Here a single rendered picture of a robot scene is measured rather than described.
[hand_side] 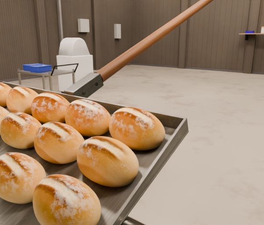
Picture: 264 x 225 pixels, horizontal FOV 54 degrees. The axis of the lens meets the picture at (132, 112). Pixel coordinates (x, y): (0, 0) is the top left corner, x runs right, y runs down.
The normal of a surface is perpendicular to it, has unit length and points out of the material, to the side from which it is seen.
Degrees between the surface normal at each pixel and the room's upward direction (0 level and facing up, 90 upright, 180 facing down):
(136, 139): 89
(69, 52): 80
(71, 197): 31
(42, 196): 60
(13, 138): 86
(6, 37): 90
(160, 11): 90
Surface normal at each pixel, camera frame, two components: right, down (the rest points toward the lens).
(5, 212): -0.21, -0.82
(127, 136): -0.54, 0.18
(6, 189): -0.32, 0.10
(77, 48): 0.77, 0.18
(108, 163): -0.24, -0.11
